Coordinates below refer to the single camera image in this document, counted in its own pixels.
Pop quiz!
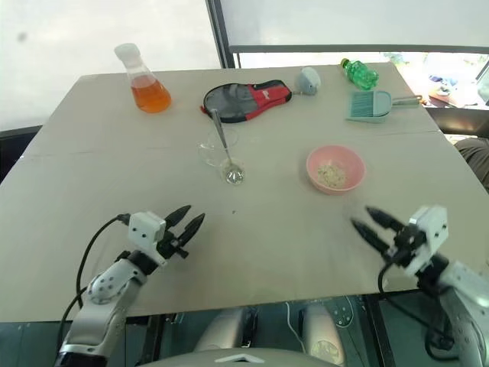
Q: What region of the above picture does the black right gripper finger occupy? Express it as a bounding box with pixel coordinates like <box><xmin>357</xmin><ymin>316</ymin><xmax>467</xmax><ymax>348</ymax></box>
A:
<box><xmin>350</xmin><ymin>217</ymin><xmax>391</xmax><ymax>255</ymax></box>
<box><xmin>365</xmin><ymin>206</ymin><xmax>403</xmax><ymax>232</ymax></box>

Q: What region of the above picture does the metal spoon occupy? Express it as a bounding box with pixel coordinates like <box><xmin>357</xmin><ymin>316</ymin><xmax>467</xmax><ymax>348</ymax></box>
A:
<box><xmin>210</xmin><ymin>108</ymin><xmax>245</xmax><ymax>183</ymax></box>

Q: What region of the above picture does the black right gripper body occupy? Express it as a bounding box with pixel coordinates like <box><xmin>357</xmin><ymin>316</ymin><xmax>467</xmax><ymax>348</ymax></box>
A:
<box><xmin>383</xmin><ymin>224</ymin><xmax>426</xmax><ymax>265</ymax></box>

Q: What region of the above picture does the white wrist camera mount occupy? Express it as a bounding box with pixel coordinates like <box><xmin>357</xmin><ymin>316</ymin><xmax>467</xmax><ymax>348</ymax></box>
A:
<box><xmin>403</xmin><ymin>204</ymin><xmax>449</xmax><ymax>277</ymax></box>
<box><xmin>128</xmin><ymin>210</ymin><xmax>168</xmax><ymax>265</ymax></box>

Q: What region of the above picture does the grey curved robot torso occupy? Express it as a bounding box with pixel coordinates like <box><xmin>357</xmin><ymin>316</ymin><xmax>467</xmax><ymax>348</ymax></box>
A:
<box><xmin>135</xmin><ymin>346</ymin><xmax>343</xmax><ymax>367</ymax></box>

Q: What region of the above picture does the pale green chopped food pile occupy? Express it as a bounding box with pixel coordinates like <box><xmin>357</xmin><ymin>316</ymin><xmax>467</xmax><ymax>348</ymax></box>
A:
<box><xmin>317</xmin><ymin>163</ymin><xmax>348</xmax><ymax>189</ymax></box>

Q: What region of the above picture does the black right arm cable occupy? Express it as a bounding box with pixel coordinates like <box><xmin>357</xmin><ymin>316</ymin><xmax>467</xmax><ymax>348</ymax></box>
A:
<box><xmin>377</xmin><ymin>262</ymin><xmax>461</xmax><ymax>362</ymax></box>

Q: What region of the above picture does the person's leg in olive trousers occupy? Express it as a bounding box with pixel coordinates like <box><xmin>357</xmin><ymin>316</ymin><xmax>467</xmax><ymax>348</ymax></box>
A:
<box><xmin>453</xmin><ymin>136</ymin><xmax>489</xmax><ymax>193</ymax></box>

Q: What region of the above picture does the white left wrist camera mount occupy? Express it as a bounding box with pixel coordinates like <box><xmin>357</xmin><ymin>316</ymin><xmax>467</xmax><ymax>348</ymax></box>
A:
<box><xmin>128</xmin><ymin>210</ymin><xmax>168</xmax><ymax>265</ymax></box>

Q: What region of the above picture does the grey rounded shell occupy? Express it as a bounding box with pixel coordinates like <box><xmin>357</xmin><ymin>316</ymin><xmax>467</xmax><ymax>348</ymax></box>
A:
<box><xmin>193</xmin><ymin>305</ymin><xmax>251</xmax><ymax>355</ymax></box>
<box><xmin>300</xmin><ymin>300</ymin><xmax>345</xmax><ymax>366</ymax></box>

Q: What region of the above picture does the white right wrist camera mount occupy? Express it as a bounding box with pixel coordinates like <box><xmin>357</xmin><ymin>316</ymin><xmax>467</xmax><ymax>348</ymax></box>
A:
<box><xmin>403</xmin><ymin>204</ymin><xmax>449</xmax><ymax>277</ymax></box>

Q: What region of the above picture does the thin white cable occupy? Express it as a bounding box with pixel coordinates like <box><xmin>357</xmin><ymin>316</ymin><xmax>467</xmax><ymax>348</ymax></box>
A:
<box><xmin>285</xmin><ymin>300</ymin><xmax>307</xmax><ymax>355</ymax></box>

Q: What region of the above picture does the orange liquid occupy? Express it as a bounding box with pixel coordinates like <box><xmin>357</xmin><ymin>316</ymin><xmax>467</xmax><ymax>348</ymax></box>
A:
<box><xmin>130</xmin><ymin>81</ymin><xmax>172</xmax><ymax>114</ymax></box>

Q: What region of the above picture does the teal dustpan with metal handle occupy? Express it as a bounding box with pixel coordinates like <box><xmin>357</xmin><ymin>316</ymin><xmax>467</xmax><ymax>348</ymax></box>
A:
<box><xmin>345</xmin><ymin>89</ymin><xmax>423</xmax><ymax>125</ymax></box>

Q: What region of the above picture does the cluttered background desk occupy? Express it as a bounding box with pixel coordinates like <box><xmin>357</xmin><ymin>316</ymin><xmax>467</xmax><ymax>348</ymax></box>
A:
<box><xmin>426</xmin><ymin>57</ymin><xmax>489</xmax><ymax>135</ymax></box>

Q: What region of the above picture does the black red racket case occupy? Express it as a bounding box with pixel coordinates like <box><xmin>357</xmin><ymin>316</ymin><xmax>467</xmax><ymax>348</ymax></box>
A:
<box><xmin>199</xmin><ymin>79</ymin><xmax>295</xmax><ymax>125</ymax></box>

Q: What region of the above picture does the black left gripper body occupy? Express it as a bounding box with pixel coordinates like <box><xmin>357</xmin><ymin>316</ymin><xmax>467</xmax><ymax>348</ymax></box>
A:
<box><xmin>155</xmin><ymin>228</ymin><xmax>190</xmax><ymax>265</ymax></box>

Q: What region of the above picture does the glass flask with white cap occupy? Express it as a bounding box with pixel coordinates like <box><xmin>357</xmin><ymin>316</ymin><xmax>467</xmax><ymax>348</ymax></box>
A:
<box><xmin>114</xmin><ymin>42</ymin><xmax>173</xmax><ymax>115</ymax></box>

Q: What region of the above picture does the teal hand brush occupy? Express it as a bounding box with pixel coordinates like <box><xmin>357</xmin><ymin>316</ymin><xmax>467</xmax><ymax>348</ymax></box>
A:
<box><xmin>348</xmin><ymin>91</ymin><xmax>378</xmax><ymax>118</ymax></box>

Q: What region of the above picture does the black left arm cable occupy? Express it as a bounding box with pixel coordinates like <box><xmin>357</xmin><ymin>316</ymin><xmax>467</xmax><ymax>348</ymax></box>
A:
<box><xmin>59</xmin><ymin>213</ymin><xmax>131</xmax><ymax>347</ymax></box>

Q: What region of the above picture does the green plastic bottle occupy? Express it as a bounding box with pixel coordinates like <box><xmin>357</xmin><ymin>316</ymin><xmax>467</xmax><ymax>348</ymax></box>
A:
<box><xmin>339</xmin><ymin>57</ymin><xmax>381</xmax><ymax>91</ymax></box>

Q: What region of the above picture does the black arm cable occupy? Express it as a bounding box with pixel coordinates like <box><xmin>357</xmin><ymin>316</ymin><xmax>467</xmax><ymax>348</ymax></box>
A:
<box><xmin>377</xmin><ymin>262</ymin><xmax>461</xmax><ymax>362</ymax></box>
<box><xmin>59</xmin><ymin>213</ymin><xmax>131</xmax><ymax>347</ymax></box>

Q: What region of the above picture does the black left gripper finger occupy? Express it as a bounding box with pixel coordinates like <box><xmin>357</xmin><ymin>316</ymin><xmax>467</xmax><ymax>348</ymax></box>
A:
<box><xmin>164</xmin><ymin>204</ymin><xmax>193</xmax><ymax>234</ymax></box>
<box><xmin>178</xmin><ymin>213</ymin><xmax>206</xmax><ymax>249</ymax></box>

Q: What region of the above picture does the pink plastic bowl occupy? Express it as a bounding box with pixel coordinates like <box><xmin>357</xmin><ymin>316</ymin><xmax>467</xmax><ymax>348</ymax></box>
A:
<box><xmin>305</xmin><ymin>144</ymin><xmax>368</xmax><ymax>196</ymax></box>

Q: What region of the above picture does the dark window frame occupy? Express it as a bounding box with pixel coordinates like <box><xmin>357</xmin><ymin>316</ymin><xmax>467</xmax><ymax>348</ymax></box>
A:
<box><xmin>205</xmin><ymin>0</ymin><xmax>489</xmax><ymax>70</ymax></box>

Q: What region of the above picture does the clear glass beaker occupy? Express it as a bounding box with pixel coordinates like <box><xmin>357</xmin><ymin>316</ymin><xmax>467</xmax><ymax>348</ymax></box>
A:
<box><xmin>197</xmin><ymin>127</ymin><xmax>247</xmax><ymax>187</ymax></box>

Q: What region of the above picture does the grey plush toy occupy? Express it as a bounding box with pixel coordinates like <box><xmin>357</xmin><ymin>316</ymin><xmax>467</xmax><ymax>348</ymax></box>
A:
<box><xmin>295</xmin><ymin>66</ymin><xmax>322</xmax><ymax>96</ymax></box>

